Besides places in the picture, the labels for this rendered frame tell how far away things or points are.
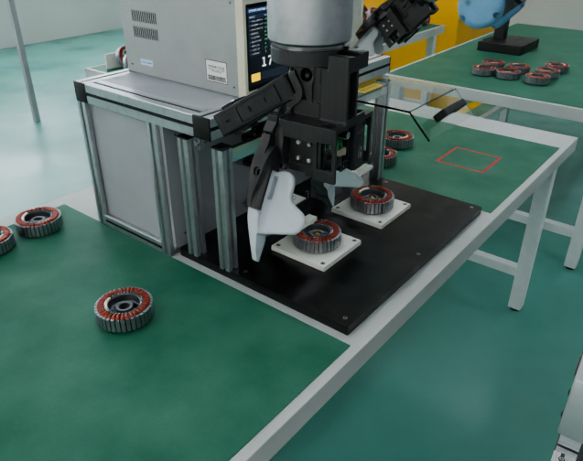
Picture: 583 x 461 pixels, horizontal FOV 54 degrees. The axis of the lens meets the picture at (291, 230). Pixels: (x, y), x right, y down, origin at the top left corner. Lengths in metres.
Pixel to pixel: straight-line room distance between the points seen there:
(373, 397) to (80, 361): 1.19
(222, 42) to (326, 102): 0.72
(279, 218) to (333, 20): 0.18
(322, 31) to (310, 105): 0.07
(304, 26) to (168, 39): 0.87
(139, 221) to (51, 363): 0.45
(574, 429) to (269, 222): 0.45
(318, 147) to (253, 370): 0.58
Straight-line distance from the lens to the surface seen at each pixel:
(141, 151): 1.32
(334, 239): 1.28
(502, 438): 2.03
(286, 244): 1.32
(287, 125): 0.53
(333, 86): 0.52
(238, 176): 1.44
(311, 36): 0.50
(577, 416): 0.78
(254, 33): 1.21
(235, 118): 0.59
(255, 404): 0.98
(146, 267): 1.34
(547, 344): 2.45
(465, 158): 1.96
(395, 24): 1.27
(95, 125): 1.44
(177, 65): 1.35
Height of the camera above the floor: 1.46
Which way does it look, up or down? 29 degrees down
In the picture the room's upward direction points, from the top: straight up
